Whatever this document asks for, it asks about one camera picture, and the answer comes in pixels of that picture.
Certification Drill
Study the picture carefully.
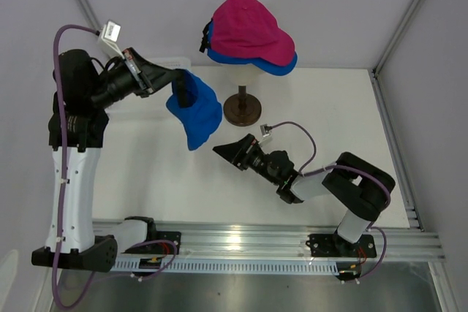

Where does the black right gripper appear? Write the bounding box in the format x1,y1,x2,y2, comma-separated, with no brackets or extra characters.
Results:
214,134,280,186

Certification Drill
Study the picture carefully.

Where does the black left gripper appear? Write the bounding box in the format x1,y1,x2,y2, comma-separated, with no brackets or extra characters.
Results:
88,47,180,109

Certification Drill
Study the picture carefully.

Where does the blue cap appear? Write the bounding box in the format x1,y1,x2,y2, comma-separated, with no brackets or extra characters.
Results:
166,69,222,151
199,20,298,77

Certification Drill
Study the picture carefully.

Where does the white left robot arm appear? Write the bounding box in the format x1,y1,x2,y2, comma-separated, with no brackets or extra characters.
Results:
31,47,190,273

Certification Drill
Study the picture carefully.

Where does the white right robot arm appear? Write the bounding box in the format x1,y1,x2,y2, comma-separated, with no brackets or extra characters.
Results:
213,134,396,256

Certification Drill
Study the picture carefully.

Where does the white plastic mesh basket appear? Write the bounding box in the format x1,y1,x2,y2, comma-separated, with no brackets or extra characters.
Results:
106,57,191,118

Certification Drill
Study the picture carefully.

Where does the brown round mannequin stand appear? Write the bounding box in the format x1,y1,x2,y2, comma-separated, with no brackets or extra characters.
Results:
223,85,262,127

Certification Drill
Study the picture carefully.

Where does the cream mannequin head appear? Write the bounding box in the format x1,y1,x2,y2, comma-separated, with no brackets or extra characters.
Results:
222,64,263,86

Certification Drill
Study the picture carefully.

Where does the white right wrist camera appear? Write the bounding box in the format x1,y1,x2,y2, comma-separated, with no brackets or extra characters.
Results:
259,124,273,145

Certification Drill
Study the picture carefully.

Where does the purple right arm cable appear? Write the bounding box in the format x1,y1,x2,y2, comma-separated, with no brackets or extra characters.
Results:
268,121,392,280

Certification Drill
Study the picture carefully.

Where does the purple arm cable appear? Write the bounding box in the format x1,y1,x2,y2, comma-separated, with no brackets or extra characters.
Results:
268,121,392,280
50,24,180,309

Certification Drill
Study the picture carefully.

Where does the aluminium mounting rail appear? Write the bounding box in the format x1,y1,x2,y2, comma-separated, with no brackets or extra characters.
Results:
91,219,447,265

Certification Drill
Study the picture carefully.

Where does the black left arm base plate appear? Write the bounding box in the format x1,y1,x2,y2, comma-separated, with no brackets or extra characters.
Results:
145,231,182,256

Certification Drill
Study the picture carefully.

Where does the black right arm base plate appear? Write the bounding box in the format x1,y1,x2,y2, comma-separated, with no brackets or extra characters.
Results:
306,233,377,258

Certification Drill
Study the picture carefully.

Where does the white slotted cable duct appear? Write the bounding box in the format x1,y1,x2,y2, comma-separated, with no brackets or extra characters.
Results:
111,257,339,276

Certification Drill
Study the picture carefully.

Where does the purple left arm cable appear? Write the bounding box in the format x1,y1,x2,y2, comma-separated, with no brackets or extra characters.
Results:
50,24,180,309

